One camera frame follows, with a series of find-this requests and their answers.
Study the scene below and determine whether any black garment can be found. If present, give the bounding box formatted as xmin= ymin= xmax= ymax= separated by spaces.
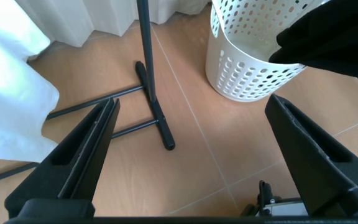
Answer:
xmin=268 ymin=0 xmax=358 ymax=79

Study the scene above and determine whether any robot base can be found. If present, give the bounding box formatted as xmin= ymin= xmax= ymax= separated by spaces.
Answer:
xmin=241 ymin=180 xmax=310 ymax=218

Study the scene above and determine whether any beige curtain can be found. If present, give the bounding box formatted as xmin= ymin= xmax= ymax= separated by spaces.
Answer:
xmin=16 ymin=0 xmax=211 ymax=47

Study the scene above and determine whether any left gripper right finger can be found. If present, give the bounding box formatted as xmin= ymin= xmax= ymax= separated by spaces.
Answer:
xmin=265 ymin=94 xmax=358 ymax=217

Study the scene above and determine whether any black clothes rack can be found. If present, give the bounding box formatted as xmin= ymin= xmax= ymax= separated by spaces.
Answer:
xmin=0 ymin=0 xmax=176 ymax=187

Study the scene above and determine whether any white laundry basket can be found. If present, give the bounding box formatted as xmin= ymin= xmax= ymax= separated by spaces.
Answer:
xmin=205 ymin=0 xmax=326 ymax=103

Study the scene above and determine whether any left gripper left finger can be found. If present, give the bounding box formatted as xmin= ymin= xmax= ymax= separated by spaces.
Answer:
xmin=4 ymin=98 xmax=121 ymax=218

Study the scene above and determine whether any white printed t-shirt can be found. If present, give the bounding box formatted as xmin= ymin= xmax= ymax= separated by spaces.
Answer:
xmin=0 ymin=0 xmax=60 ymax=163

